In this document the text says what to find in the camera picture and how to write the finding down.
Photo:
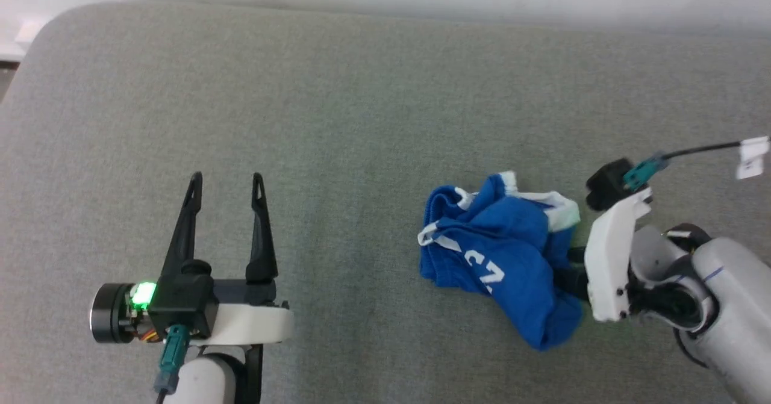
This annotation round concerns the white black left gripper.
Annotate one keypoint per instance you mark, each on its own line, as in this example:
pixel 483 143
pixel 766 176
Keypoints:
pixel 253 326

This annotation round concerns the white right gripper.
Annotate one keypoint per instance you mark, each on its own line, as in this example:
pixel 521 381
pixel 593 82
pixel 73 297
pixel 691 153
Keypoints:
pixel 608 259

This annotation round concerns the blue jersey with white trim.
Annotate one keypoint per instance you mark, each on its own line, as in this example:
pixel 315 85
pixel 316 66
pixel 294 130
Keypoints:
pixel 512 253

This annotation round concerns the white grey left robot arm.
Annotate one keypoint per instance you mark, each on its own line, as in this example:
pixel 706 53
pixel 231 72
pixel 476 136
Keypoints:
pixel 205 380

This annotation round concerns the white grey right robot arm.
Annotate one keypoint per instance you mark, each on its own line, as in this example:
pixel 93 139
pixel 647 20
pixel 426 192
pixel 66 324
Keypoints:
pixel 735 295

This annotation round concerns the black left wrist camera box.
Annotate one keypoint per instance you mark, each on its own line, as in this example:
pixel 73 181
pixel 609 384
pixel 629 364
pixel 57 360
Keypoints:
pixel 181 301

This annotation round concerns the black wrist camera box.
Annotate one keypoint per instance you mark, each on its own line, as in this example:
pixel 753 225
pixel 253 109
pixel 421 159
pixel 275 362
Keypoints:
pixel 605 184
pixel 181 301

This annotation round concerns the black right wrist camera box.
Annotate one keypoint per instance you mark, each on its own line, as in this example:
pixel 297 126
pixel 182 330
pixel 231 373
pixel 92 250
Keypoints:
pixel 605 184

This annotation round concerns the white wall baseboard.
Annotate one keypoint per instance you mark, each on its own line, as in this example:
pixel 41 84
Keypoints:
pixel 30 34

